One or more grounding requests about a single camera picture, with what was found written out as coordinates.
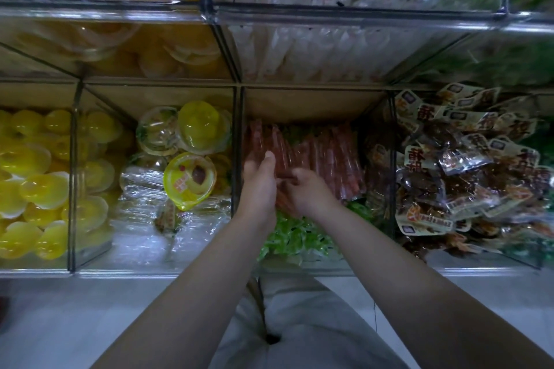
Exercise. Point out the person's left hand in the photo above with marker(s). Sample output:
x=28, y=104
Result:
x=258, y=196

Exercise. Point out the person's right hand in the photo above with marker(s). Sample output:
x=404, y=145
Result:
x=312, y=193

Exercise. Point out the pile of pink jelly sticks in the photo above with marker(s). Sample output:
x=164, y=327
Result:
x=320, y=152

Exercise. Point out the pile of small green candies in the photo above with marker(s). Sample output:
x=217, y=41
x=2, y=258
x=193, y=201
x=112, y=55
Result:
x=294, y=239

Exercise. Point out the pile of brown snack packets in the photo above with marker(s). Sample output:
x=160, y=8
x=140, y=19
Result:
x=459, y=174

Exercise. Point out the pile of yellow jelly cups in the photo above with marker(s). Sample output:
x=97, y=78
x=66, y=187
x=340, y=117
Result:
x=35, y=191

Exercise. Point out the person's left forearm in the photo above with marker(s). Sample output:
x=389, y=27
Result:
x=182, y=304

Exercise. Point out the person's right forearm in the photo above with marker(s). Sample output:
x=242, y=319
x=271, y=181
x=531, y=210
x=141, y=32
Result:
x=433, y=295

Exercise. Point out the light grey shorts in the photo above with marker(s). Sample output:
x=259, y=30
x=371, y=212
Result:
x=320, y=330

